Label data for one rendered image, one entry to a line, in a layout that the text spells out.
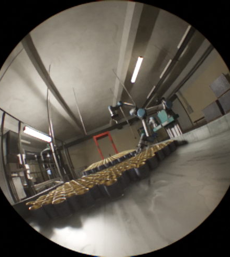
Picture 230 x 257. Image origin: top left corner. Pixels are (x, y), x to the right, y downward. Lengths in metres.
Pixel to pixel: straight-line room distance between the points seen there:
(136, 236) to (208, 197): 0.18
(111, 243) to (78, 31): 3.78
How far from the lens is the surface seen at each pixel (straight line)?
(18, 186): 2.85
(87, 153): 10.77
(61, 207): 0.45
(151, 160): 0.59
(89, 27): 3.64
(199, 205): 0.26
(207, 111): 7.47
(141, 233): 0.25
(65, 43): 3.66
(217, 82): 7.02
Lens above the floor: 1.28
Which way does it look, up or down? 14 degrees up
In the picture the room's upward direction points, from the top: 24 degrees counter-clockwise
